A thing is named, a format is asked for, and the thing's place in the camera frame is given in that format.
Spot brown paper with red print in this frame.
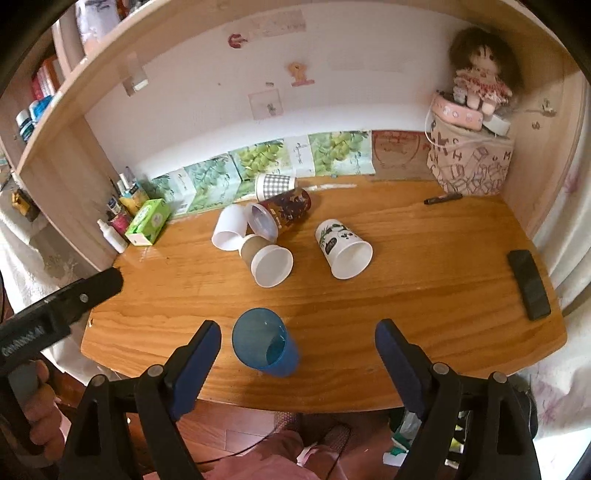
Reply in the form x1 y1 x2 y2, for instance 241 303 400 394
370 130 434 179

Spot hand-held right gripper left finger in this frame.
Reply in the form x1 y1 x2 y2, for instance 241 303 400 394
62 319 223 480

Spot pink wall sticker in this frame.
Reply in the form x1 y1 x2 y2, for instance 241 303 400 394
288 62 315 88

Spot pink small bottle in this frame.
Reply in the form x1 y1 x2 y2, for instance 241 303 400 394
108 210 133 237

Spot teal leaf print card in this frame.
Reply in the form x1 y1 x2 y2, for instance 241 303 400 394
148 170 197 216

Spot person's leg in pink trousers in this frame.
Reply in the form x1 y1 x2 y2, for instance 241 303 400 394
202 428 354 480

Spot dark patterned cup with lid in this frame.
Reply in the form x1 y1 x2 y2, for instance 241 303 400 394
244 187 313 242

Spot checkered paper cup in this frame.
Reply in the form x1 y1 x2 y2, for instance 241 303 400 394
255 173 297 202

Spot wooden desk hutch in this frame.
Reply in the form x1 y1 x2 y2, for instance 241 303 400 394
0 0 588 274

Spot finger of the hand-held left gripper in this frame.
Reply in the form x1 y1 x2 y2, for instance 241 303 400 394
45 267 125 326

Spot yellow green packet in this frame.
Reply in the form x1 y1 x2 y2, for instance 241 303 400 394
119 184 151 217

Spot blue translucent plastic cup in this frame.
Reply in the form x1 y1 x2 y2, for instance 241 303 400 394
231 308 300 378

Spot clear plastic wall hook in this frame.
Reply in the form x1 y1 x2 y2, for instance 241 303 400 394
121 52 150 96

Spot white floral curtain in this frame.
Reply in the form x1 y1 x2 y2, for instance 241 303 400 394
526 152 591 480

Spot brown mesh slipper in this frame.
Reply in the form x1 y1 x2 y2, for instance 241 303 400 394
272 410 303 435
321 424 354 457

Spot green grape print card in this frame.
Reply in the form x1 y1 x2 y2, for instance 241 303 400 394
307 130 374 176
229 138 297 184

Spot green tissue box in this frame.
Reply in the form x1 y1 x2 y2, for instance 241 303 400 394
124 198 172 247

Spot green white packets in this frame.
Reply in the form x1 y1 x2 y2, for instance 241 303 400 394
382 410 465 472

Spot red books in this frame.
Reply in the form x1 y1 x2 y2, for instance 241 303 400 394
30 59 64 100

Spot white printed cloth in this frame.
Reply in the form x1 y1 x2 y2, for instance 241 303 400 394
0 185 122 384

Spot brown-haired rag doll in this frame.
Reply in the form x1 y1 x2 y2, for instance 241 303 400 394
449 26 525 116

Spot teal grape print card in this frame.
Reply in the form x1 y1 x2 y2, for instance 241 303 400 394
184 154 241 214

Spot letter print fabric basket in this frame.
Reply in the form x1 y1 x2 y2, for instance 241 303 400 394
426 113 515 197

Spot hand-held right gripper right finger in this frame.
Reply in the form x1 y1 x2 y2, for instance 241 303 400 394
374 318 544 480

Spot white spray bottle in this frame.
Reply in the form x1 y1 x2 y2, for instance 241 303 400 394
97 219 128 254

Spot black phone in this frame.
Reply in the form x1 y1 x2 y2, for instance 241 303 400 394
507 249 552 322

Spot white panda print paper cup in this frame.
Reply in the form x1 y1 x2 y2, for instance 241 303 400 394
315 220 374 280

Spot pink round box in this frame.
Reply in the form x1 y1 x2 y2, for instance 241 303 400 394
432 91 485 133

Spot person's left hand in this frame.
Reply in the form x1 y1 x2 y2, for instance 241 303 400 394
25 359 66 463

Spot plain white plastic cup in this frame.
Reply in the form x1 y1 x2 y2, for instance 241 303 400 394
211 203 250 252

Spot black cable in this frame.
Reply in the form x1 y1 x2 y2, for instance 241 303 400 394
196 427 283 468

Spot white cup with brown sleeve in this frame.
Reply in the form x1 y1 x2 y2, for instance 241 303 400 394
239 234 294 289

